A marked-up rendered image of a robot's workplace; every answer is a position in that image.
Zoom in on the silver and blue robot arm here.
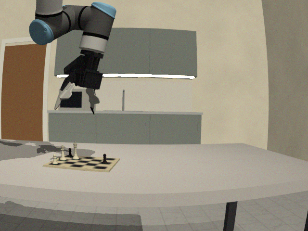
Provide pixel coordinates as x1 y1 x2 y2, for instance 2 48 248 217
29 0 116 75

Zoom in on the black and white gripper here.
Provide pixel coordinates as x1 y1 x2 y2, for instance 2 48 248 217
54 50 104 114

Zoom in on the black and cream chessboard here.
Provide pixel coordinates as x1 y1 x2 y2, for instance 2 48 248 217
43 155 120 172

